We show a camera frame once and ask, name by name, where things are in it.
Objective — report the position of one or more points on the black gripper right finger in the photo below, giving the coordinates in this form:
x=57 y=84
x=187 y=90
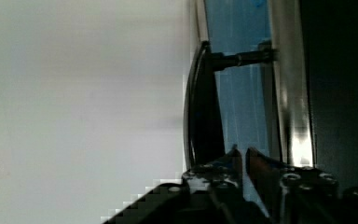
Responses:
x=292 y=195

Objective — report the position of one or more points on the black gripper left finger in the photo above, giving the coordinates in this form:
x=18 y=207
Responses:
x=225 y=170

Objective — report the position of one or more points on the black toaster oven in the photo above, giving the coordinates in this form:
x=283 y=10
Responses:
x=281 y=76

